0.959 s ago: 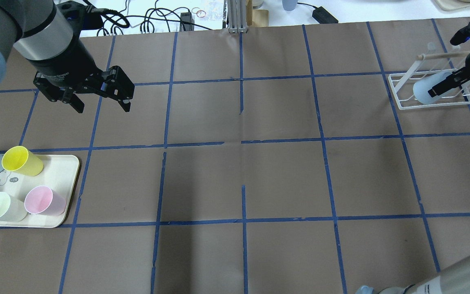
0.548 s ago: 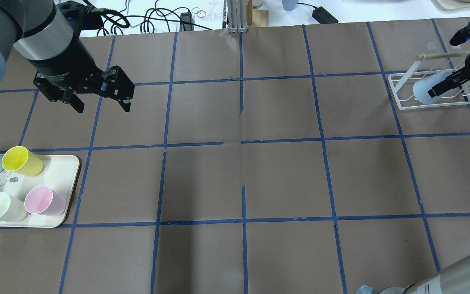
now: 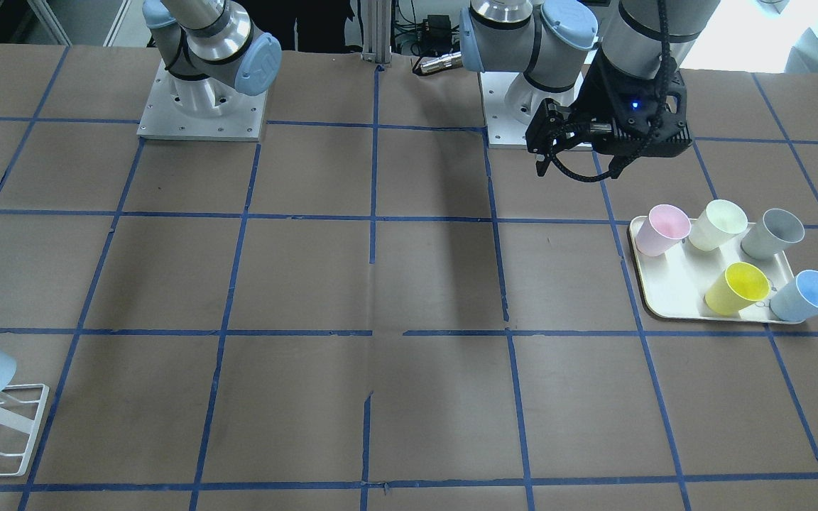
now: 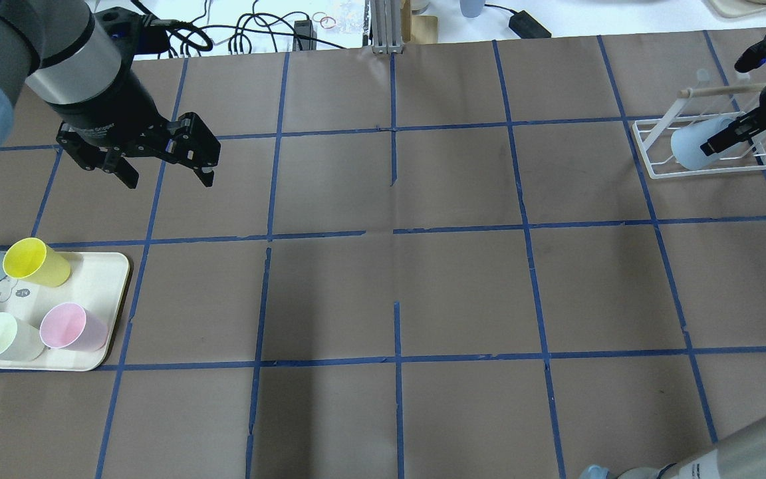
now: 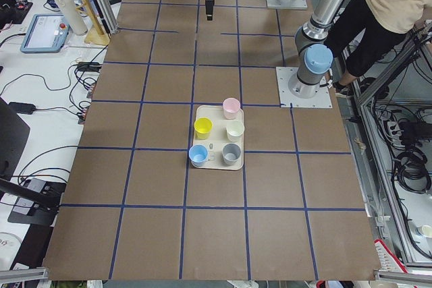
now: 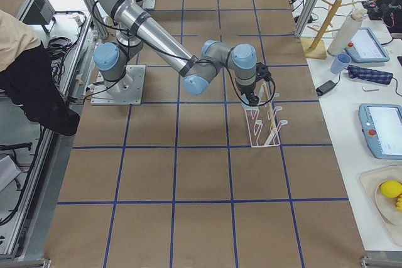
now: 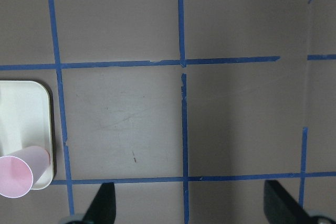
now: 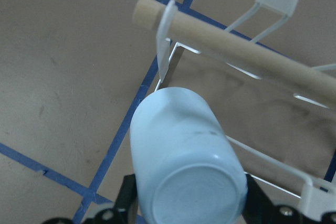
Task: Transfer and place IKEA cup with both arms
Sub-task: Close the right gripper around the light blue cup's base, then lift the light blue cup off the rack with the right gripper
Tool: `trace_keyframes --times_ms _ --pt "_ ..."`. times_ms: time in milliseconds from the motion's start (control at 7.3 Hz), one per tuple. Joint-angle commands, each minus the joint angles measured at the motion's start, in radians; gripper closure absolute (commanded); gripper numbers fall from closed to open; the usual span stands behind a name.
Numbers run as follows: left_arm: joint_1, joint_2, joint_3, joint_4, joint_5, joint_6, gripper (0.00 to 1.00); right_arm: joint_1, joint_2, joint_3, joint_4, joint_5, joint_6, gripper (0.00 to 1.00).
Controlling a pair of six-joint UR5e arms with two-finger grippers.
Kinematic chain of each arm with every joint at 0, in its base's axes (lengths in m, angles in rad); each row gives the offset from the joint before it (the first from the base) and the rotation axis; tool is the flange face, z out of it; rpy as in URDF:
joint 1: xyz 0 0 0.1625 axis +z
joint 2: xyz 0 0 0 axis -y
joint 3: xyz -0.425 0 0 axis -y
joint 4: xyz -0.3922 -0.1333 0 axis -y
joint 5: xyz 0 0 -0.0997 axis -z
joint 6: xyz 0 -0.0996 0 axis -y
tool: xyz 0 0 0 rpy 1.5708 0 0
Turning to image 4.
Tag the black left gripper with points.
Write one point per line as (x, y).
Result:
(109, 106)

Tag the light blue cup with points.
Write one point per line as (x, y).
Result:
(685, 146)

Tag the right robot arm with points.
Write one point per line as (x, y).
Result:
(739, 455)

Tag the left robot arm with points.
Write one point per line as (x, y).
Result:
(31, 31)

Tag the yellow cup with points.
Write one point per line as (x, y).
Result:
(33, 261)

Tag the pink cup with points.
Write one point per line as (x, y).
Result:
(71, 327)

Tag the pale green cup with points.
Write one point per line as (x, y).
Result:
(19, 340)

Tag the cream plastic tray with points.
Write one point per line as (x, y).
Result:
(98, 282)

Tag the black power adapter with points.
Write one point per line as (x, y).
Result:
(526, 27)

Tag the white wire cup rack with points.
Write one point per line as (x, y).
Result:
(701, 101)

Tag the aluminium frame post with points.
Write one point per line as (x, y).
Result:
(385, 26)

